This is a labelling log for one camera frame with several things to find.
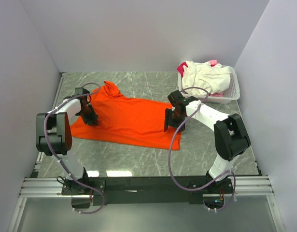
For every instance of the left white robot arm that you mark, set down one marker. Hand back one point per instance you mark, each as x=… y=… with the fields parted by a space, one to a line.
x=53 y=131

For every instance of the cream white t shirt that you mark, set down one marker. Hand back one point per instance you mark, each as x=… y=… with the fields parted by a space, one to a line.
x=203 y=77

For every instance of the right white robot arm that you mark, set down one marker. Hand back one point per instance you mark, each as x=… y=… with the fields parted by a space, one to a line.
x=230 y=135

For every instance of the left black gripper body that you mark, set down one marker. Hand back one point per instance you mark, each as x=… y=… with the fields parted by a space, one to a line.
x=88 y=115

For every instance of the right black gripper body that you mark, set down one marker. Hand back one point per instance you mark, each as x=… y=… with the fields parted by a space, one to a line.
x=172 y=118

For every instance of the orange t shirt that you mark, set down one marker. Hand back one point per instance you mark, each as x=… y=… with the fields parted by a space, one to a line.
x=130 y=121

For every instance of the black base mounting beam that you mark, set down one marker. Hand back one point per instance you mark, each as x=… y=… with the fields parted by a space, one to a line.
x=128 y=190

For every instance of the pink garment in basket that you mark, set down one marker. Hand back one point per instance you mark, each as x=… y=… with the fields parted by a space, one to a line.
x=182 y=66

